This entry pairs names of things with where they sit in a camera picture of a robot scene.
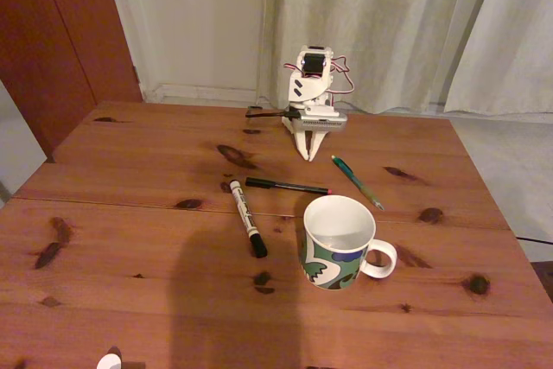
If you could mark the green mechanical pencil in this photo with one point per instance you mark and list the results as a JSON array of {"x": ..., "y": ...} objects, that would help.
[{"x": 358, "y": 185}]

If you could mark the brown wooden cabinet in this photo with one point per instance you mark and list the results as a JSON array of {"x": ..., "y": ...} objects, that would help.
[{"x": 52, "y": 40}]

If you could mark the white marker with black cap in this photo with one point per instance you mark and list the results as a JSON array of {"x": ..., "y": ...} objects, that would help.
[{"x": 244, "y": 211}]

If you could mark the small white round object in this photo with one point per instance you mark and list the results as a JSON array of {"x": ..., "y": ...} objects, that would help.
[{"x": 108, "y": 362}]

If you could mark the white mug with green pattern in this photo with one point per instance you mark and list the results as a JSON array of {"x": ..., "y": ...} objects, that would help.
[{"x": 319, "y": 256}]

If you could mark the silver camera box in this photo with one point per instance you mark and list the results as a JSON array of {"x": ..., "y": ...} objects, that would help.
[{"x": 324, "y": 122}]

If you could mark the white curtain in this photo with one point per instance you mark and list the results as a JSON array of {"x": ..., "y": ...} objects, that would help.
[
  {"x": 518, "y": 40},
  {"x": 410, "y": 19}
]

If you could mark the black pen with red end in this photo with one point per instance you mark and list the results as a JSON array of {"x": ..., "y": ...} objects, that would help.
[{"x": 285, "y": 186}]

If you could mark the dark object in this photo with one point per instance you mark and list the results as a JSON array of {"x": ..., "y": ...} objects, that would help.
[{"x": 544, "y": 276}]

